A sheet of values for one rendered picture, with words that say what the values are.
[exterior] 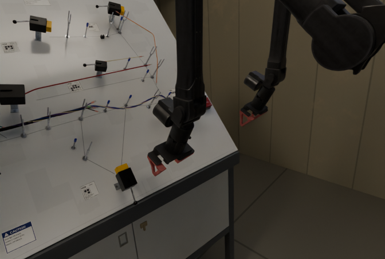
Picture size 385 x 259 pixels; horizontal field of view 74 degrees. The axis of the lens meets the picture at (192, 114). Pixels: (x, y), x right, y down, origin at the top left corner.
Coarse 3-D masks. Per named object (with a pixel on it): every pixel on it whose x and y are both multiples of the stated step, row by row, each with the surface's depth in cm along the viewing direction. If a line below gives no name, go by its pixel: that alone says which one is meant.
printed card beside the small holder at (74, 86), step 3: (75, 81) 104; (78, 81) 105; (69, 84) 102; (72, 84) 103; (75, 84) 103; (78, 84) 104; (69, 87) 102; (72, 87) 102; (75, 87) 103; (78, 87) 103; (81, 87) 104; (69, 90) 101; (72, 90) 102; (75, 90) 102; (78, 90) 103; (81, 90) 103
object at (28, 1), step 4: (24, 0) 110; (28, 0) 111; (32, 0) 112; (36, 0) 113; (40, 0) 114; (44, 0) 115; (48, 0) 116; (28, 4) 110; (32, 4) 111; (36, 4) 112; (40, 4) 113; (44, 4) 114; (48, 4) 115
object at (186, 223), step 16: (224, 176) 130; (192, 192) 117; (208, 192) 124; (224, 192) 133; (160, 208) 106; (176, 208) 112; (192, 208) 119; (208, 208) 127; (224, 208) 136; (144, 224) 101; (160, 224) 108; (176, 224) 114; (192, 224) 122; (208, 224) 130; (224, 224) 139; (144, 240) 104; (160, 240) 110; (176, 240) 117; (192, 240) 124; (208, 240) 133; (144, 256) 106; (160, 256) 112; (176, 256) 119
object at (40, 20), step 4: (32, 16) 98; (32, 20) 98; (36, 20) 99; (40, 20) 99; (44, 20) 100; (32, 24) 97; (36, 24) 98; (40, 24) 98; (44, 24) 99; (32, 28) 99; (36, 28) 99; (40, 28) 100; (44, 28) 100; (36, 32) 102; (40, 32) 103; (44, 32) 102; (36, 36) 104; (40, 36) 104; (36, 40) 104; (40, 40) 105
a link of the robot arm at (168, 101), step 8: (160, 104) 72; (168, 104) 71; (152, 112) 74; (160, 112) 71; (168, 112) 70; (176, 112) 64; (184, 112) 63; (160, 120) 72; (176, 120) 64; (192, 120) 68
